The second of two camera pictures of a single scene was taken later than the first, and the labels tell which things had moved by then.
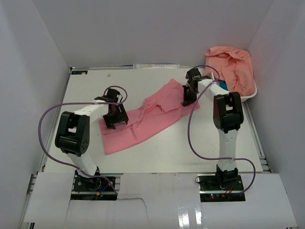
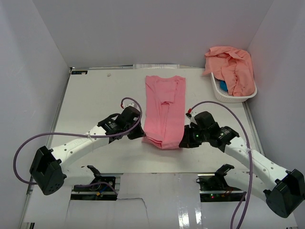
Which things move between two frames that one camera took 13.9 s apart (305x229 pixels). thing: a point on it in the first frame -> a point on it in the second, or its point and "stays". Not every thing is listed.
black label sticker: (79, 72) stays
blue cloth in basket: (222, 84) stays
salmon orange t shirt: (233, 66) stays
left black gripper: (122, 116) -> (139, 133)
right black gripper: (187, 100) -> (187, 141)
